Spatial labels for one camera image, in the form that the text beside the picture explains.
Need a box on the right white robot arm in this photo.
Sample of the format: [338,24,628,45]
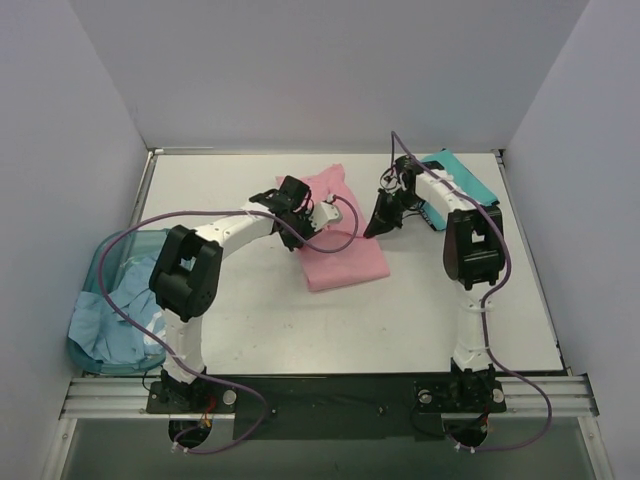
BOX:
[364,155,506,373]

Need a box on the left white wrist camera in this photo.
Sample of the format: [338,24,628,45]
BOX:
[309,201,343,232]

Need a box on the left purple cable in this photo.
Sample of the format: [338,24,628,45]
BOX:
[97,194,359,456]

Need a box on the light blue t shirt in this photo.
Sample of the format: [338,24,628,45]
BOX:
[68,254,166,365]

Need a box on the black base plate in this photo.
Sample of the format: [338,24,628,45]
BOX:
[146,373,506,440]

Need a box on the aluminium front rail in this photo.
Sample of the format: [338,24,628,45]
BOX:
[58,377,166,420]

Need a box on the teal folded t shirt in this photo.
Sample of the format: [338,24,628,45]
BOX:
[421,149,500,231]

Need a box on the pink t shirt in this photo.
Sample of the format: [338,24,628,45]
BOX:
[297,164,390,292]

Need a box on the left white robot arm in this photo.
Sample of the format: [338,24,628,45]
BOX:
[149,176,317,412]

